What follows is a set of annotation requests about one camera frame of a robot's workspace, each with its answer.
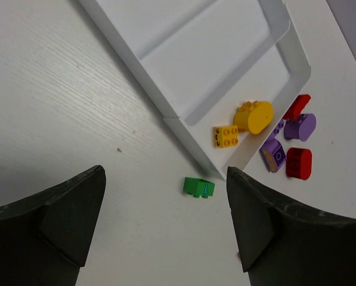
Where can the yellow oval lego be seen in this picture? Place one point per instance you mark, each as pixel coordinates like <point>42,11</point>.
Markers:
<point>253,117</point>

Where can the purple oval lego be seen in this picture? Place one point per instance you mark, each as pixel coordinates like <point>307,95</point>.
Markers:
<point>301,128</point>

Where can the red rounded lego upper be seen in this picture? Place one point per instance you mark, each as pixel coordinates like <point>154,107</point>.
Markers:
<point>297,106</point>

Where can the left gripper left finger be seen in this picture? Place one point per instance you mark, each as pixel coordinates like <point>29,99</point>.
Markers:
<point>45,238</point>

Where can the purple curved lego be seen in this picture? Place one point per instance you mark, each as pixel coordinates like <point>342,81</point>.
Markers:
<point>273,154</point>

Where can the yellow square lego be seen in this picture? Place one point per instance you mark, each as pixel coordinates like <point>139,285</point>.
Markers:
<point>225,136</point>

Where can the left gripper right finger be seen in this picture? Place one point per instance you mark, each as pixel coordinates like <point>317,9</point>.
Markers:
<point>282,241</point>

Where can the white divided sorting tray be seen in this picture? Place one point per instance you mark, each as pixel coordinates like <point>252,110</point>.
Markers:
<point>199,61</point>

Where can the red oval lego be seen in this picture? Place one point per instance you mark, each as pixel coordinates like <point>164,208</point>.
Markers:
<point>299,163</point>

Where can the small green number lego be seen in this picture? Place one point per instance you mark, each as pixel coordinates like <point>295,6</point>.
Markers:
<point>197,187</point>

